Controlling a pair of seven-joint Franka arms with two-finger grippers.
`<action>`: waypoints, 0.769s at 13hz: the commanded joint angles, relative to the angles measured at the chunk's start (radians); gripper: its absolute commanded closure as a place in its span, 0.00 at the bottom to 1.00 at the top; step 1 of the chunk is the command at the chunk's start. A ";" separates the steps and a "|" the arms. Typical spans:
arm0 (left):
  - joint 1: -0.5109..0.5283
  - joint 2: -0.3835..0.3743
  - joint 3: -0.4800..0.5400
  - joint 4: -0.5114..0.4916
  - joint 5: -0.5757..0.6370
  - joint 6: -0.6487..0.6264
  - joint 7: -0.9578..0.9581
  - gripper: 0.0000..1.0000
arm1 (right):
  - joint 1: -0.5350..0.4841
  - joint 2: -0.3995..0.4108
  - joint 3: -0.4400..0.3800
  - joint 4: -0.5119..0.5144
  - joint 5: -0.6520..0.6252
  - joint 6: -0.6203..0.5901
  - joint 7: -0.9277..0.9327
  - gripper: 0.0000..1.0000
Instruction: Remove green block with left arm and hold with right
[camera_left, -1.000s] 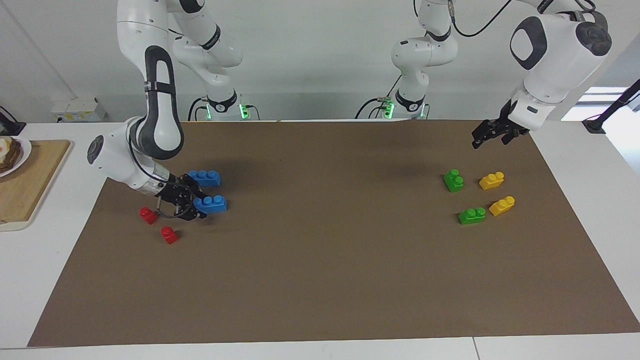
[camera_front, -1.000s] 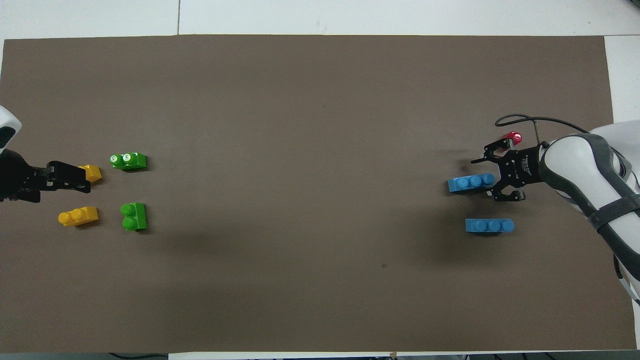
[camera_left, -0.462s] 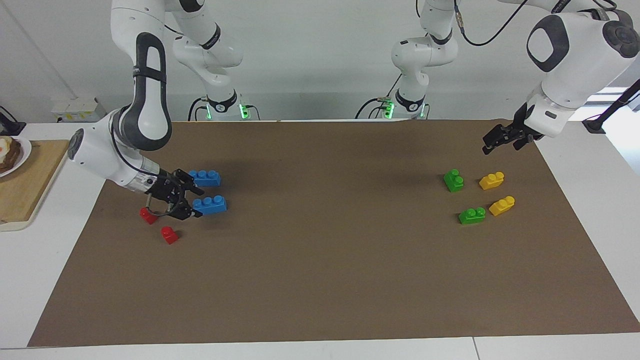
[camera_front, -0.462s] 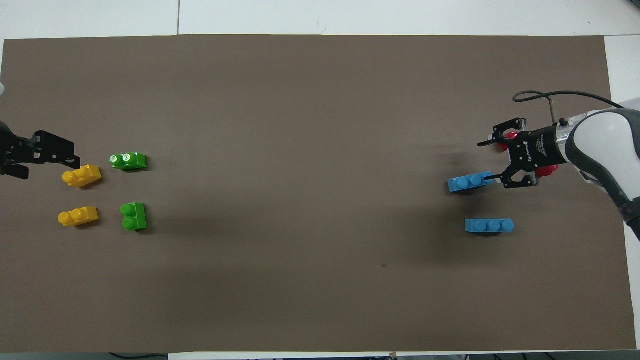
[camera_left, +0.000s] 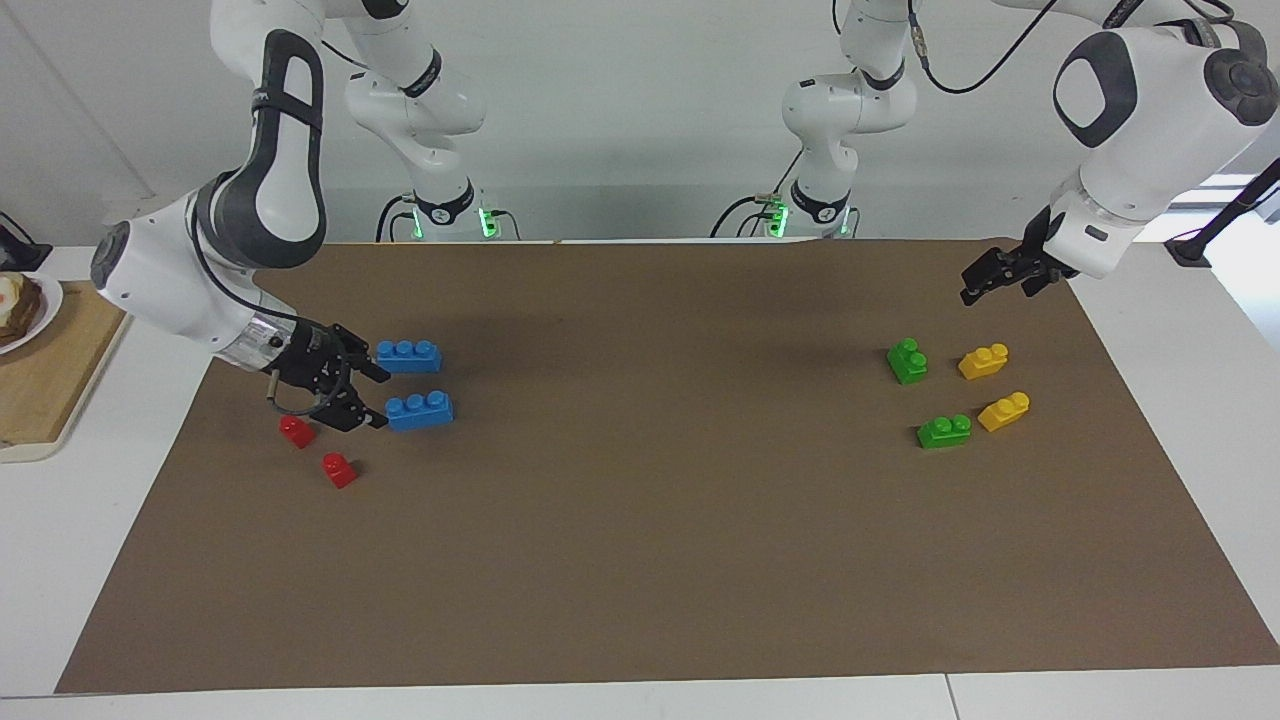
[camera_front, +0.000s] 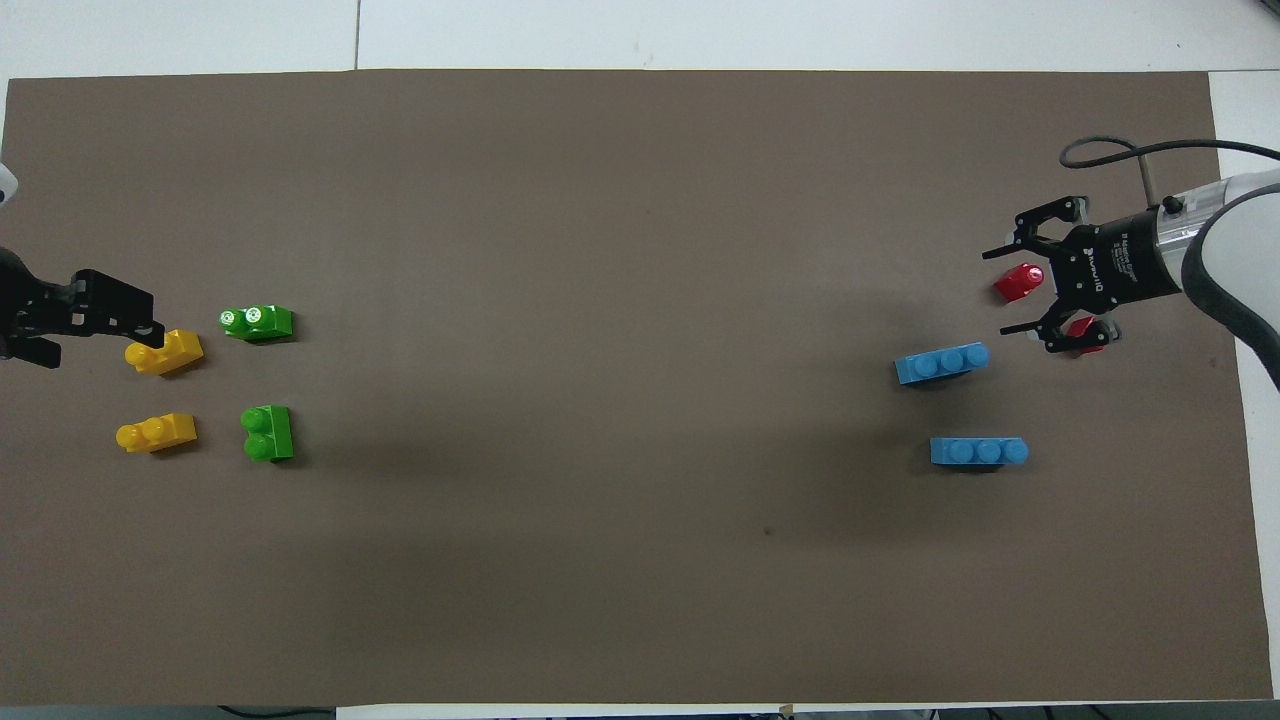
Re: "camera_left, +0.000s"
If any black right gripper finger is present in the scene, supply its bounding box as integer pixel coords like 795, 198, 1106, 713
312, 388, 389, 433
335, 325, 393, 384

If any blue three-stud toy block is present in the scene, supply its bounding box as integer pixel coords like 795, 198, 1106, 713
386, 390, 455, 433
377, 340, 443, 374

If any green two-stud toy block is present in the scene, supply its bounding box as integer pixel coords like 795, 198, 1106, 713
886, 337, 929, 386
917, 414, 973, 450

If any yellow two-stud toy block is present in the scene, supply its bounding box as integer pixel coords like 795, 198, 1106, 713
977, 391, 1031, 433
958, 343, 1010, 381

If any black clamp stand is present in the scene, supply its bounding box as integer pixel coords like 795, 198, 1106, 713
1165, 158, 1280, 268

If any wooden cutting board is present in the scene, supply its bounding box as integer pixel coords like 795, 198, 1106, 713
0, 279, 144, 463

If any white plate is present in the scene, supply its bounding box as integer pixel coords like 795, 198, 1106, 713
0, 272, 64, 355

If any brown toy food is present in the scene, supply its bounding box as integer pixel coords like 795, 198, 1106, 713
0, 275, 46, 348

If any brown paper table mat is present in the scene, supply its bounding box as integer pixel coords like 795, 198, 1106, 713
55, 238, 1280, 694

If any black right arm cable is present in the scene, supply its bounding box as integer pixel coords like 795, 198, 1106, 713
190, 190, 351, 417

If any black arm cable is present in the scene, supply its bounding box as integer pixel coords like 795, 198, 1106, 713
190, 190, 351, 417
905, 0, 1236, 95

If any black right base cable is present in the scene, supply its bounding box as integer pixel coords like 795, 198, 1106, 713
375, 193, 416, 243

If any black base cable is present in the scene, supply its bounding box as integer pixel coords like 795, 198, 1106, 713
710, 150, 801, 239
375, 193, 416, 243

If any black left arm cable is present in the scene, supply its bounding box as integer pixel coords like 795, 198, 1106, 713
905, 0, 1236, 95

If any black left base cable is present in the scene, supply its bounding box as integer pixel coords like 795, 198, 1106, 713
710, 150, 801, 239

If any black clamp mount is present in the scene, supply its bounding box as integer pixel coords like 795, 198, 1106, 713
0, 212, 53, 273

